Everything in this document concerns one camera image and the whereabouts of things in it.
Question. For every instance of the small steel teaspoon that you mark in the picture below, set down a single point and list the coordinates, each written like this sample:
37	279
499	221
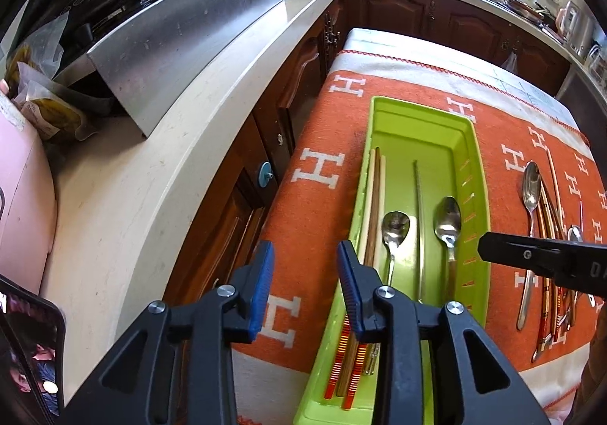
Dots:
395	227

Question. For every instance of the bamboo chopstick red tip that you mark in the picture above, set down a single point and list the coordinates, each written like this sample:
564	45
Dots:
546	231

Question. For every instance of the smartphone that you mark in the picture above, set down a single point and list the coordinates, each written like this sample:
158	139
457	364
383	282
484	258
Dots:
32	344

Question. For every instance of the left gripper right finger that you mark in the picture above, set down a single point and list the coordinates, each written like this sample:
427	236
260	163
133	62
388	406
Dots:
472	381

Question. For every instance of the green plastic utensil tray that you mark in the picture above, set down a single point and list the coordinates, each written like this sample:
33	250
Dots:
447	150

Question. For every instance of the steel drinking straw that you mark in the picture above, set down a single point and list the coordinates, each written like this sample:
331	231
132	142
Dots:
420	233

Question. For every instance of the large steel tablespoon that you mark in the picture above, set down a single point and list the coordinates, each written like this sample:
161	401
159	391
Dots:
530	198

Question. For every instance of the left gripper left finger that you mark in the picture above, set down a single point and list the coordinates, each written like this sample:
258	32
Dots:
173	365

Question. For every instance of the cream chopstick red striped end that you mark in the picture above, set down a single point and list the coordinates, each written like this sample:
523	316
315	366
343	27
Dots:
345	357

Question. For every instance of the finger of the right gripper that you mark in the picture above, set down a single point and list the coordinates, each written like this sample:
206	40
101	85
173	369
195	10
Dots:
576	266

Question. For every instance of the dark brown wooden chopstick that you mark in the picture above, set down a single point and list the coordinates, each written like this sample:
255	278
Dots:
370	248

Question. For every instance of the wooden handled steel spoon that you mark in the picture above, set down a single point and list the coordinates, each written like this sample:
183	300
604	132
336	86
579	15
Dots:
447	224

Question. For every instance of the steel stove splash guard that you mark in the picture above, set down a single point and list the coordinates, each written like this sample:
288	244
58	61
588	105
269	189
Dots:
150	59

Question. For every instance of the steel electric kettle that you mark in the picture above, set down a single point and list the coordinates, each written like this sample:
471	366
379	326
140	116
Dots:
576	27

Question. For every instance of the orange H-pattern blanket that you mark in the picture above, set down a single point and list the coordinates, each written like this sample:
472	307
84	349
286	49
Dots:
514	122

